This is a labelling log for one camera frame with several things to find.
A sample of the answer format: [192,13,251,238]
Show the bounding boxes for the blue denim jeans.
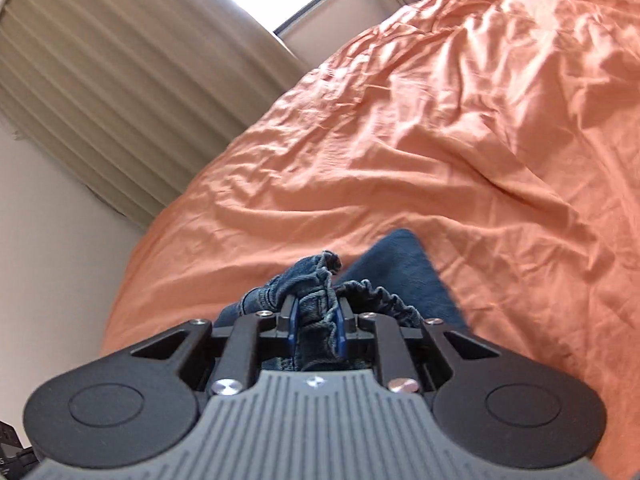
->
[214,229,468,372]

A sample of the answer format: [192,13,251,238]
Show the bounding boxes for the orange bed sheet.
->
[103,0,639,479]

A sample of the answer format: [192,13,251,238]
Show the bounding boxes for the beige curtain left of window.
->
[1,0,304,226]

